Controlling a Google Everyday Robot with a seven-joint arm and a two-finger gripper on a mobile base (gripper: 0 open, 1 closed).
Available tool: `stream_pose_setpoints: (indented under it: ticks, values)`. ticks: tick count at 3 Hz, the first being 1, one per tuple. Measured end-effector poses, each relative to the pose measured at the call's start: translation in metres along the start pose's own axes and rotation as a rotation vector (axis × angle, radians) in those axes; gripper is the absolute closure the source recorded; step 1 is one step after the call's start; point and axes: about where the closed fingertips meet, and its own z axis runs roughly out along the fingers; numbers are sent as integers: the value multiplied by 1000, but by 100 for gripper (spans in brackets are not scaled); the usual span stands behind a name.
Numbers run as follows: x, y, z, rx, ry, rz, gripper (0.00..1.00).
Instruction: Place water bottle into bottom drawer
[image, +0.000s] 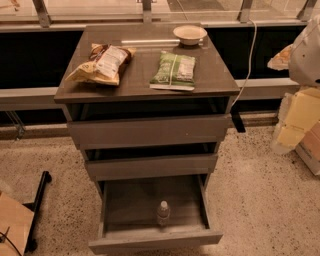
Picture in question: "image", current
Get grey drawer cabinet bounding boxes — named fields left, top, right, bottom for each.
left=53, top=22, right=241, bottom=191

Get middle grey drawer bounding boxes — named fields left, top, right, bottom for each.
left=85, top=142, right=218, bottom=181

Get grey drawer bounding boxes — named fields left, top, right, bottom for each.
left=68, top=98, right=230, bottom=150
left=85, top=142, right=218, bottom=181
left=89, top=175, right=222, bottom=255

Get top grey drawer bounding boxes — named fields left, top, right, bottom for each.
left=68, top=98, right=230, bottom=150

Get bottom grey drawer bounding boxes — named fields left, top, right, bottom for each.
left=89, top=175, right=222, bottom=255

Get clear plastic water bottle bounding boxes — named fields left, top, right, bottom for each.
left=157, top=200, right=171, bottom=226

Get green snack bag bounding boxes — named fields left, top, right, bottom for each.
left=149, top=51, right=196, bottom=91

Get yellow brown chip bag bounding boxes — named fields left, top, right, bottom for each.
left=66, top=44, right=136, bottom=86

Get white ceramic bowl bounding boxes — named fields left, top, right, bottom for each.
left=173, top=25, right=207, bottom=46

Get crumpled paper bag right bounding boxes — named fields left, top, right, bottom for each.
left=267, top=44, right=292, bottom=71

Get yellow foam blocks in plastic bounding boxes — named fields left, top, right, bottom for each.
left=271, top=87, right=320, bottom=155

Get cardboard box right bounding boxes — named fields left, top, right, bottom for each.
left=296, top=122, right=320, bottom=176

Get white robot body shell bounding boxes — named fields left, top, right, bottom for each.
left=288, top=15, right=320, bottom=87

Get white cable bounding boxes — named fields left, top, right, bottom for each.
left=230, top=18, right=259, bottom=109

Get black cable left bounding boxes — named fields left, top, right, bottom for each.
left=0, top=226, right=23, bottom=256

